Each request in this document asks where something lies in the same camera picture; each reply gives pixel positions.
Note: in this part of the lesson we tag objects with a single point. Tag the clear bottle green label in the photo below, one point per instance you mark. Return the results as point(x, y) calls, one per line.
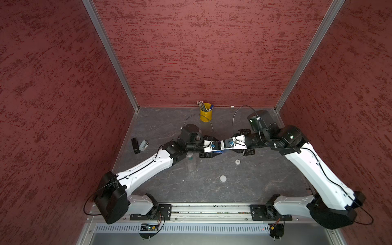
point(191, 162)

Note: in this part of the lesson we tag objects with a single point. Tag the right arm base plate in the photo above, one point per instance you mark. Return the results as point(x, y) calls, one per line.
point(267, 213)

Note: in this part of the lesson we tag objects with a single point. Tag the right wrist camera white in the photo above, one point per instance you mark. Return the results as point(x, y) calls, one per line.
point(235, 143)

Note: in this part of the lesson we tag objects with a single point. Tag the pencils bundle in cup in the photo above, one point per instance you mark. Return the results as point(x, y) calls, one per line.
point(202, 106)

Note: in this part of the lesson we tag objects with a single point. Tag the grey small stapler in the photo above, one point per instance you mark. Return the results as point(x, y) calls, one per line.
point(143, 145)

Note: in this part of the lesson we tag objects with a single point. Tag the yellow pencil cup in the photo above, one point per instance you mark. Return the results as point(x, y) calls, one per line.
point(206, 116)

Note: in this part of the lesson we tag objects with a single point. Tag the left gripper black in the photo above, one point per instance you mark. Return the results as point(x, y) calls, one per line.
point(205, 155)

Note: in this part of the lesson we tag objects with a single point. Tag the black stapler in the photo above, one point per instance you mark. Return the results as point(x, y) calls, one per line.
point(135, 146)

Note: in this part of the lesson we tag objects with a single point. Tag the perforated cable tray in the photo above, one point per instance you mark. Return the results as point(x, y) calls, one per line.
point(186, 228)

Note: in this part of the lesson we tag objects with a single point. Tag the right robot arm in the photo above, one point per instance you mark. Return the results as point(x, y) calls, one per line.
point(332, 206)

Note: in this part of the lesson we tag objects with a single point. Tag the aluminium mounting rail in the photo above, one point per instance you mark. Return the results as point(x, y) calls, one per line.
point(222, 213)

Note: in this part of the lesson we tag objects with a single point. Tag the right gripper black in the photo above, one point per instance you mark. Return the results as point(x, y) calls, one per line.
point(248, 150)

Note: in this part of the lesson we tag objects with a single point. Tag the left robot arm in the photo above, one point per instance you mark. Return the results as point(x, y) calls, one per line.
point(115, 193)

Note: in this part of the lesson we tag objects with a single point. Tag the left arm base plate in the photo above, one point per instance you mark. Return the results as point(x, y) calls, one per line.
point(157, 213)

